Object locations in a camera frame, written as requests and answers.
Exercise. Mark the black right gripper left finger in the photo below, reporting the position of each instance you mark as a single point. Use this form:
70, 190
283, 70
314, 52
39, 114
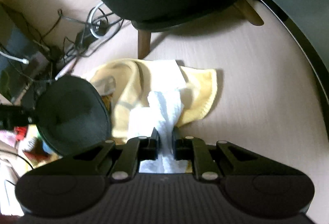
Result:
127, 158

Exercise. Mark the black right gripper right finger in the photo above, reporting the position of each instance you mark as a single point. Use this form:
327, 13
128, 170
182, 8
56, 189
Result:
197, 152

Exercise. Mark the white paper tissue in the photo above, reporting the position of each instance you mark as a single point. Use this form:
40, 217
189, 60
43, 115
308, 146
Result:
164, 115

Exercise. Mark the blue tissue pack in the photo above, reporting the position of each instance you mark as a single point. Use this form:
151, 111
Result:
46, 148

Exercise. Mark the yellow cartoon print cloth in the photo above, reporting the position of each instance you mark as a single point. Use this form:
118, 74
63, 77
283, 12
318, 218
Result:
135, 79

